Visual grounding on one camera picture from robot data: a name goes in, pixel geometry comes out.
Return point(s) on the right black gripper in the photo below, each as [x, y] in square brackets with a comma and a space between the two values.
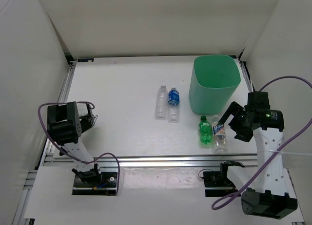
[235, 108]

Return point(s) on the clear bottle orange white label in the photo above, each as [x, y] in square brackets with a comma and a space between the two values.
[219, 134]

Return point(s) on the green plastic soda bottle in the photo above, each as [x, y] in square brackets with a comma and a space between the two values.
[205, 132]

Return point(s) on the clear bottle blue label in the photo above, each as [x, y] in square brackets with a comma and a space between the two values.
[173, 105]

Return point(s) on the clear plastic bottle white cap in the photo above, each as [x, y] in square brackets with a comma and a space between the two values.
[161, 103]

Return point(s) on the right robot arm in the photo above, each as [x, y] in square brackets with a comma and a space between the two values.
[265, 194]

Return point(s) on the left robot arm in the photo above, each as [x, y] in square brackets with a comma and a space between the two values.
[65, 125]

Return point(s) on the green plastic bin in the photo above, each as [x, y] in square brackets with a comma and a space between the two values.
[214, 80]

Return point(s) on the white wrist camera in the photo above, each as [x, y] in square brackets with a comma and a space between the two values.
[83, 109]

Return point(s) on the aluminium table frame rail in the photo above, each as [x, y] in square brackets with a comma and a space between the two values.
[147, 142]

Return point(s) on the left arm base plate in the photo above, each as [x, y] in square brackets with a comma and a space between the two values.
[105, 186]

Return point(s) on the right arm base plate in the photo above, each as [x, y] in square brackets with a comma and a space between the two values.
[215, 183]

